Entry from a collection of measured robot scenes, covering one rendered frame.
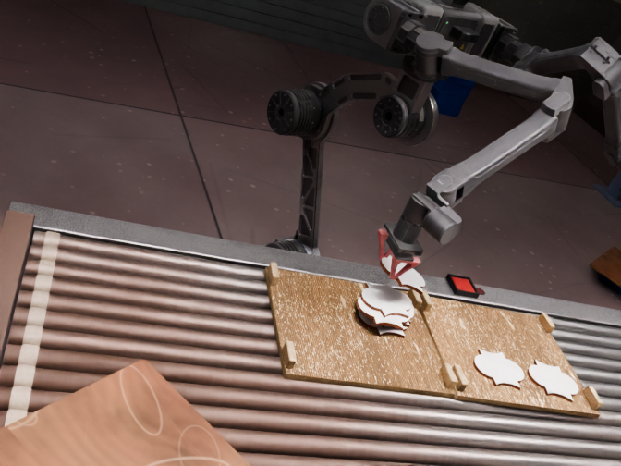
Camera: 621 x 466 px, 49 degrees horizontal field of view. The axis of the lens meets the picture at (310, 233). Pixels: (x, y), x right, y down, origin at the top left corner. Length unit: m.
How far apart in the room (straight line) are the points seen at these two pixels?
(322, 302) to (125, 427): 0.69
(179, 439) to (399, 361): 0.65
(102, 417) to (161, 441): 0.10
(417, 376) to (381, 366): 0.09
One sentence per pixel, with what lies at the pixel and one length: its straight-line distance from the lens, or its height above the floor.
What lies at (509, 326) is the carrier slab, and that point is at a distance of 1.93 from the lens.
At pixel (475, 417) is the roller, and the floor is 0.92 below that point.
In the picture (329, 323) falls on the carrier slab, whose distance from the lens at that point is 1.59.
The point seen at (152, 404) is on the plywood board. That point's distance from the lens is 1.14.
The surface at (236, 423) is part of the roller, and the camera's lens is 1.33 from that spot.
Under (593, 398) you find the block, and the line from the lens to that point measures 1.86.
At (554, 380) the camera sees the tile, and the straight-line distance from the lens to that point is 1.83.
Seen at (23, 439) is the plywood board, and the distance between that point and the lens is 1.07.
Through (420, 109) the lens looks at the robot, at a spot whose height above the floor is 1.19.
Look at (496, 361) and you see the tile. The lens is 1.76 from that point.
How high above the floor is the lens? 1.89
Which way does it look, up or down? 31 degrees down
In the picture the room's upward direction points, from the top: 23 degrees clockwise
